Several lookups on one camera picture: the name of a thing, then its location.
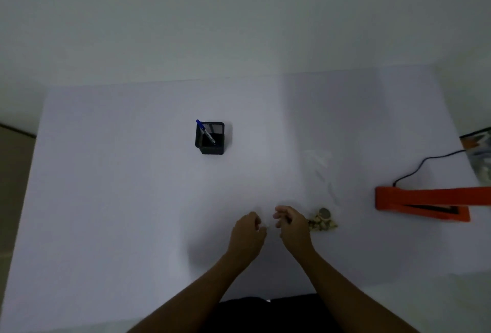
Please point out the person's right hand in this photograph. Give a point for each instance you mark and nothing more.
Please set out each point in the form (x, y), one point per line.
(297, 231)

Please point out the person's left hand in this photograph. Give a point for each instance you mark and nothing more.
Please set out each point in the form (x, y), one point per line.
(245, 239)

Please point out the person's left fingers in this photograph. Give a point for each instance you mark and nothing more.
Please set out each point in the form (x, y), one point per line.
(257, 224)

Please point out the person's right fingers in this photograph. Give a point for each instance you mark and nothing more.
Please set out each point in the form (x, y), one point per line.
(283, 217)

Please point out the person's left forearm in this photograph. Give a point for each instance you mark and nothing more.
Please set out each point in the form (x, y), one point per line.
(195, 296)

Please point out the person's right forearm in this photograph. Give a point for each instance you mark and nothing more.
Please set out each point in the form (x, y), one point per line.
(341, 294)

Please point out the small beige trinket pile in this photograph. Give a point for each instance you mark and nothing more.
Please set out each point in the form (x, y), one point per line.
(323, 220)

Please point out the clear plastic bag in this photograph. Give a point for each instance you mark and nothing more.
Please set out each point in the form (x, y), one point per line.
(321, 173)

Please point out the person's black clothing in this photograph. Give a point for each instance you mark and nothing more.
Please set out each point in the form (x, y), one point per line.
(268, 315)

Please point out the black mesh pen holder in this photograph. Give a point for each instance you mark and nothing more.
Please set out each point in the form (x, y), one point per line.
(211, 144)

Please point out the blue pen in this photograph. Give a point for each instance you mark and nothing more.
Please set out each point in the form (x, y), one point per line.
(204, 132)

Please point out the printed packet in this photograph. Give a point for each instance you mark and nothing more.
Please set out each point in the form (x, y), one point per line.
(479, 152)

